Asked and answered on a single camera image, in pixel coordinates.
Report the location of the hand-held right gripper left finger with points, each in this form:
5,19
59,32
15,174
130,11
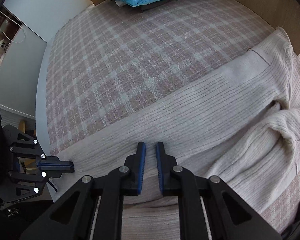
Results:
141,170

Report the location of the cream ribbed cardigan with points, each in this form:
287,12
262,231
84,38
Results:
190,105

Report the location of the light plywood board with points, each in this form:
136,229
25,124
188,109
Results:
265,5

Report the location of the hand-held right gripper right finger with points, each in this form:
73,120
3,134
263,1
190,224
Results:
160,170

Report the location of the person's black tweed jacket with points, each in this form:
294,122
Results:
15,225

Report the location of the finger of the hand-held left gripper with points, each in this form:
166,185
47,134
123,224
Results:
30,182
27,147

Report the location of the pink plaid blanket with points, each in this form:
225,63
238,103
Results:
115,67

